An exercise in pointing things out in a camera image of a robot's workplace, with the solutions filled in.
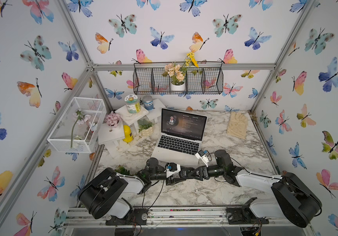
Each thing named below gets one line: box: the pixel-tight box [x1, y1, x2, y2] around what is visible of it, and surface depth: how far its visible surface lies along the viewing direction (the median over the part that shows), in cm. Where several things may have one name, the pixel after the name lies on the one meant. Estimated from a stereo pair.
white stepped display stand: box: [97, 98, 162, 159], surface depth 98 cm
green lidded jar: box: [124, 93, 141, 115], surface depth 86 cm
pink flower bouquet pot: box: [104, 111, 121, 128], surface depth 84 cm
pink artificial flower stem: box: [70, 108, 91, 149], surface depth 76 cm
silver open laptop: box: [151, 108, 208, 167], surface depth 101 cm
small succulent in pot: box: [138, 122, 154, 137], surface depth 100 cm
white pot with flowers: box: [162, 52, 199, 91], surface depth 84 cm
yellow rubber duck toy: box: [122, 124, 134, 144], surface depth 96 cm
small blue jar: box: [142, 94, 154, 111], surface depth 98 cm
